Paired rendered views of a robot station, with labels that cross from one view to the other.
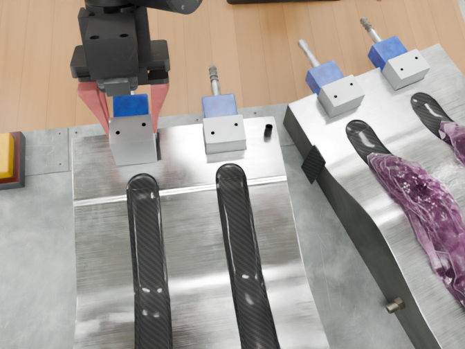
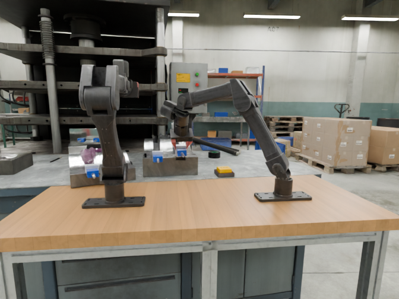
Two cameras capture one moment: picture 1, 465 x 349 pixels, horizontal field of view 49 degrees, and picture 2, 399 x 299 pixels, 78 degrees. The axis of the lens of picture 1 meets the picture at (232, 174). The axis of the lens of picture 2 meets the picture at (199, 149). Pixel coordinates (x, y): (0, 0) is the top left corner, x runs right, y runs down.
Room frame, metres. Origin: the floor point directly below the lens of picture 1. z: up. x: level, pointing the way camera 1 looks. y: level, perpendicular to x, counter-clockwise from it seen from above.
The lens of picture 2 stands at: (1.44, 0.27, 1.13)
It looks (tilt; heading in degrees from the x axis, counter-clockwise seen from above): 10 degrees down; 183
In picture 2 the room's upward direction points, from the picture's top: 1 degrees clockwise
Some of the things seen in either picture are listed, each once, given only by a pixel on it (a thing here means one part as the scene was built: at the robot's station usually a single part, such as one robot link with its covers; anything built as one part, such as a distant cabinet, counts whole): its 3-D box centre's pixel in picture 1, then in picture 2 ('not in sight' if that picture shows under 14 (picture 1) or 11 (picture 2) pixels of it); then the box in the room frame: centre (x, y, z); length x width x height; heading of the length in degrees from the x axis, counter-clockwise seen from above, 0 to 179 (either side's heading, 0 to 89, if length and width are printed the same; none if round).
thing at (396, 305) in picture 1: (394, 306); not in sight; (0.12, -0.21, 0.84); 0.02 x 0.01 x 0.02; 121
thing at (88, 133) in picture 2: not in sight; (97, 136); (-0.58, -0.69, 0.87); 0.50 x 0.27 x 0.17; 13
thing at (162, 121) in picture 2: not in sight; (94, 125); (-0.65, -0.75, 0.96); 1.29 x 0.83 x 0.18; 103
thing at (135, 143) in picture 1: (131, 107); (181, 152); (0.32, 0.13, 0.92); 0.13 x 0.05 x 0.05; 13
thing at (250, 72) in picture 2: not in sight; (225, 106); (-6.02, 0.69, 1.14); 2.06 x 0.65 x 2.27; 94
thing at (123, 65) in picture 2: not in sight; (118, 75); (0.48, -0.09, 1.24); 0.12 x 0.09 x 0.12; 10
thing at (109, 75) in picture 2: not in sight; (110, 91); (0.65, -0.06, 1.17); 0.30 x 0.09 x 0.12; 10
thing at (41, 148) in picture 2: not in sight; (93, 147); (-0.65, -0.76, 0.76); 1.30 x 0.84 x 0.07; 103
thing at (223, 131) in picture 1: (219, 106); (158, 158); (0.35, 0.03, 0.89); 0.13 x 0.05 x 0.05; 13
